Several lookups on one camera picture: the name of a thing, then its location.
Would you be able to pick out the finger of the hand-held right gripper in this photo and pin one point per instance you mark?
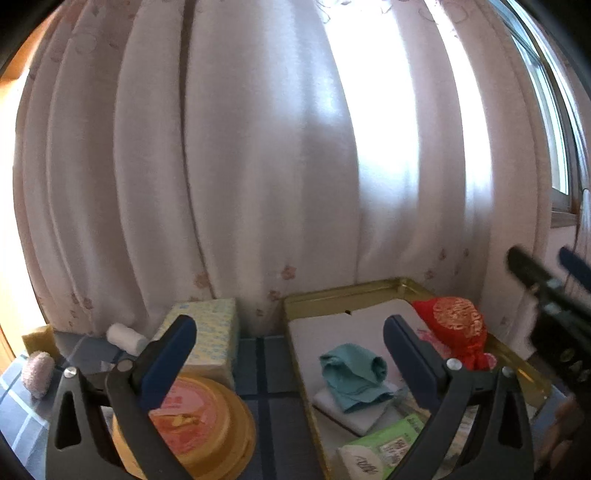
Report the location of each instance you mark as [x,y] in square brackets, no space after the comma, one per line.
[575,263]
[528,267]

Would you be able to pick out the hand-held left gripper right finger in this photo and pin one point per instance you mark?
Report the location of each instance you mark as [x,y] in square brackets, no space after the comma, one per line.
[411,364]

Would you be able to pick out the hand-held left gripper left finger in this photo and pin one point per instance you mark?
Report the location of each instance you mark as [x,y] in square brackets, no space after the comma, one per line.
[168,364]

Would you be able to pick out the white bandage roll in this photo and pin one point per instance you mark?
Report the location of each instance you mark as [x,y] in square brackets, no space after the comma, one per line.
[124,336]

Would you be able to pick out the red embroidered pouch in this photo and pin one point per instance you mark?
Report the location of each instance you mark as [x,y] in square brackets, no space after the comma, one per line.
[455,327]

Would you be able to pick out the teal cloth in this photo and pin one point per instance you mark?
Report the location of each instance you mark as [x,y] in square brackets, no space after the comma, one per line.
[351,374]

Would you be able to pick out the gold metal tray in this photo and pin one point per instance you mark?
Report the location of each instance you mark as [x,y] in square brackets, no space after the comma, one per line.
[323,332]

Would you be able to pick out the green tissue pack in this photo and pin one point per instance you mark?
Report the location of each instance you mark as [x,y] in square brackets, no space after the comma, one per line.
[378,454]

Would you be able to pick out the pink fluffy roll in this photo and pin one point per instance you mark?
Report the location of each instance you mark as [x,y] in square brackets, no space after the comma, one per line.
[38,374]

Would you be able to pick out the person's right hand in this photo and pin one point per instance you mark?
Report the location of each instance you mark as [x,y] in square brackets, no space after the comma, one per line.
[572,415]

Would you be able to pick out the yellow patterned tissue box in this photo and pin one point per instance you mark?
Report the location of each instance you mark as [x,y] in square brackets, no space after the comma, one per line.
[207,332]

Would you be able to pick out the round gold tin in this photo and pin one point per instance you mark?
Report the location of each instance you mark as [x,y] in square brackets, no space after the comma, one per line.
[203,424]

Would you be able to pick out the blue checked cloth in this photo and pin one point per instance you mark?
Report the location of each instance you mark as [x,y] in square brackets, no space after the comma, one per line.
[272,415]

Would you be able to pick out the yellow sponge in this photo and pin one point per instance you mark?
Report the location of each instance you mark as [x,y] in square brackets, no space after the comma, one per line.
[39,339]

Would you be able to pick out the floral cream curtain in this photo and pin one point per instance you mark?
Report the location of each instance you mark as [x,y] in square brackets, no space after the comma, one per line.
[254,161]

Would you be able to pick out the aluminium window frame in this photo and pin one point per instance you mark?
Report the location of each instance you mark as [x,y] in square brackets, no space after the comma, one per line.
[558,138]

